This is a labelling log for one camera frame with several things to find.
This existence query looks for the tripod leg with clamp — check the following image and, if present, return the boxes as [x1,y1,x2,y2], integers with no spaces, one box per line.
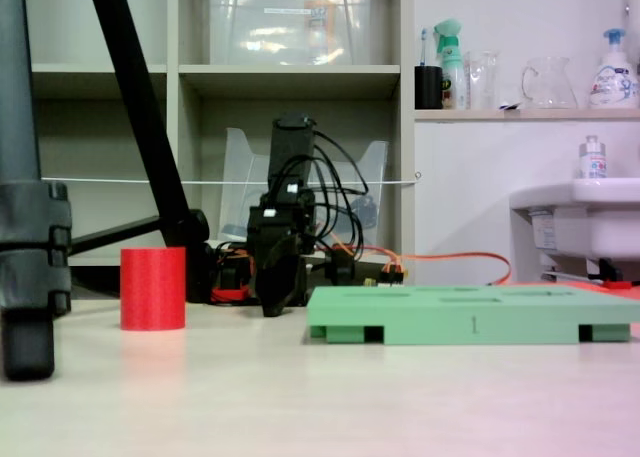
[0,0,74,382]

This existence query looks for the red and black table clamp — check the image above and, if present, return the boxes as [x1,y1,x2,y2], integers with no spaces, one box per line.
[212,249,254,304]

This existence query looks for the small clear sanitizer bottle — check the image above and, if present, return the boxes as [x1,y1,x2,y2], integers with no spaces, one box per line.
[578,134,609,181]

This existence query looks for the wooden counter ledge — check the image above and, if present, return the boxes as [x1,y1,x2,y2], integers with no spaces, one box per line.
[413,107,640,124]

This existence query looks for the black tripod brace strut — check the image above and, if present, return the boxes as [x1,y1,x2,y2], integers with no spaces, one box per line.
[69,215,164,257]

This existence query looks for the clear plastic storage box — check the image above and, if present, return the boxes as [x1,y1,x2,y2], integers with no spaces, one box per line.
[207,0,375,67]

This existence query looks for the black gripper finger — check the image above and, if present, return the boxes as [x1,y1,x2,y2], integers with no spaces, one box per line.
[278,254,310,309]
[254,232,301,319]

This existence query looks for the orange cable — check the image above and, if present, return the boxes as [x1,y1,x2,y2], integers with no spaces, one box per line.
[398,250,512,286]

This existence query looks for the black cup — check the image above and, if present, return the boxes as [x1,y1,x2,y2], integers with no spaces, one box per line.
[414,65,444,111]

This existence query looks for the white cord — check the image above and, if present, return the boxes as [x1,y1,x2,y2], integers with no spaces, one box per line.
[39,172,422,186]

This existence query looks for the glass pitcher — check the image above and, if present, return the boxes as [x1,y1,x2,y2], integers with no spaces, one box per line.
[520,56,579,110]

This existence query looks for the white sink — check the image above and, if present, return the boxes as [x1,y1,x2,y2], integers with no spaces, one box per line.
[508,176,640,281]

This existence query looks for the small black red clamp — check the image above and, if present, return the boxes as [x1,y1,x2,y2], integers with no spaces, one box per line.
[587,258,632,291]

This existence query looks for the clear plastic file tray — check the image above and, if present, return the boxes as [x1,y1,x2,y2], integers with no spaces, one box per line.
[218,126,390,251]

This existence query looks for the black tripod leg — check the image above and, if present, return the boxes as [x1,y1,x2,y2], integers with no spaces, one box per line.
[84,0,216,303]

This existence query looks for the red cylinder block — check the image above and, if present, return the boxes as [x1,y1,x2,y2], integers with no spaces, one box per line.
[119,246,187,332]

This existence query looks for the small circuit board with wires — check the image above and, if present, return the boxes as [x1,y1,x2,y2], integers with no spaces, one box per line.
[378,260,410,286]

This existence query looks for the glass measuring beaker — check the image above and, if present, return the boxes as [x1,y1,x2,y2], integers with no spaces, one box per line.
[463,50,501,111]

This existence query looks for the white foam soap bottle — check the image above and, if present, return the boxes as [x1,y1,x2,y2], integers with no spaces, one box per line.
[586,27,640,110]

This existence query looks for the thin black wire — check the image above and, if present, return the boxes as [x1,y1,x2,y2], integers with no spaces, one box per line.
[313,129,372,196]
[278,154,364,252]

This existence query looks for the green shape sorter board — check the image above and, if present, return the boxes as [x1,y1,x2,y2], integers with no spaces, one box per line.
[306,285,640,347]

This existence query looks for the beige shelf unit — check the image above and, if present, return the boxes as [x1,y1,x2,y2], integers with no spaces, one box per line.
[22,0,416,278]

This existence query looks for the green spray bottle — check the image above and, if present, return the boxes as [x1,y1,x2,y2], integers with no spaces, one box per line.
[433,18,468,111]

